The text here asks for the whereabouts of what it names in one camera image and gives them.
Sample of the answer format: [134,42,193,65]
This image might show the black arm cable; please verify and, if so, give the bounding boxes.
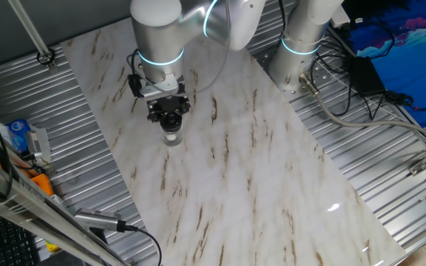
[192,0,233,94]
[128,49,143,78]

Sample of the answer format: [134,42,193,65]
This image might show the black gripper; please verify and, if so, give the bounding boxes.
[146,95,192,124]

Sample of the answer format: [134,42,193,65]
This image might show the silver ribbed camera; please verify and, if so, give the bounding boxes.
[25,127,53,164]
[72,208,127,233]

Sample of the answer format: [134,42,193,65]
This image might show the aluminium pole with foot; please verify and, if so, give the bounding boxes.
[7,0,57,72]

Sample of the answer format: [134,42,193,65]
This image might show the black camera cable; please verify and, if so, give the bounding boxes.
[116,220,163,266]

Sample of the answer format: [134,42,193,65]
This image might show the clear glass jar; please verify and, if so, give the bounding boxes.
[160,127,184,147]

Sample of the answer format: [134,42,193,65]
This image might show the orange button box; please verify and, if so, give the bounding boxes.
[30,172,55,197]

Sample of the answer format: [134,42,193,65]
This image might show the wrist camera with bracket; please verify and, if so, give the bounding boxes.
[126,72,186,100]

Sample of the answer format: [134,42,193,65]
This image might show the blue white tissue pack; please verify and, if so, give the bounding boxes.
[5,118,33,154]

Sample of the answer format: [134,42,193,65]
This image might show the aluminium frame beam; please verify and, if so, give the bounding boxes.
[0,149,131,266]

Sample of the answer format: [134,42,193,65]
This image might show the black keyboard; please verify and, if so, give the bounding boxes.
[0,206,42,266]

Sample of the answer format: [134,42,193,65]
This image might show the white marble pattern board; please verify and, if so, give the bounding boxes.
[60,9,408,266]

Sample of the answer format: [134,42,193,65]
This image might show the blue cloth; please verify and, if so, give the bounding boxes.
[345,0,426,129]

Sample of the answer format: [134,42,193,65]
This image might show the black power adapter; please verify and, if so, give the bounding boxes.
[348,55,388,97]

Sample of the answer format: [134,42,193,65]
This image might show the perforated robot base plate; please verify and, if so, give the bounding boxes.
[253,46,334,103]

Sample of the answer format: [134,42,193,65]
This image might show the thick grey robot cable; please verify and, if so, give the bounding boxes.
[298,72,426,149]

